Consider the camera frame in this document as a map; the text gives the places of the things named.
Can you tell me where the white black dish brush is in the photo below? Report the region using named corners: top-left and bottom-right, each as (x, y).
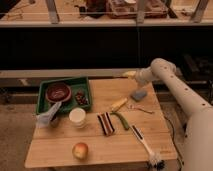
top-left (131, 125), bottom-right (165, 171)

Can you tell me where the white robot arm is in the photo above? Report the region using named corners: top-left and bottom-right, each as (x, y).
top-left (123, 58), bottom-right (213, 171)

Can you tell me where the purple bowl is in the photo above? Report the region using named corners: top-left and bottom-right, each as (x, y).
top-left (45, 82), bottom-right (71, 103)

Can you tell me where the blue grey sponge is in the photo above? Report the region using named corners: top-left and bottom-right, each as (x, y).
top-left (131, 90), bottom-right (147, 102)

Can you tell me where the green cucumber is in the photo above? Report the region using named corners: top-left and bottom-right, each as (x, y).
top-left (111, 112), bottom-right (130, 131)

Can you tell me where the striped folded cloth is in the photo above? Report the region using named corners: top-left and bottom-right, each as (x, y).
top-left (98, 113), bottom-right (115, 136)

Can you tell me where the dark red grape bunch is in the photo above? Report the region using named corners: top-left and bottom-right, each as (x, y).
top-left (75, 91), bottom-right (88, 105)

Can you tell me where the white cup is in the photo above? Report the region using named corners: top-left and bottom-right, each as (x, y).
top-left (69, 108), bottom-right (86, 128)

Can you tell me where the wooden table board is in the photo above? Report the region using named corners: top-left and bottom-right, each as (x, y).
top-left (25, 79), bottom-right (177, 168)

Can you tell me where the red yellow apple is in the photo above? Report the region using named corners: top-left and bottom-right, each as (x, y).
top-left (72, 142), bottom-right (89, 160)

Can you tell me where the green plastic tray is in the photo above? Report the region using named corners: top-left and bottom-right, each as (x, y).
top-left (36, 77), bottom-right (92, 114)

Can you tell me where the black floor cable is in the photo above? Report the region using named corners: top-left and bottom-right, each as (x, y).
top-left (163, 114), bottom-right (185, 168)

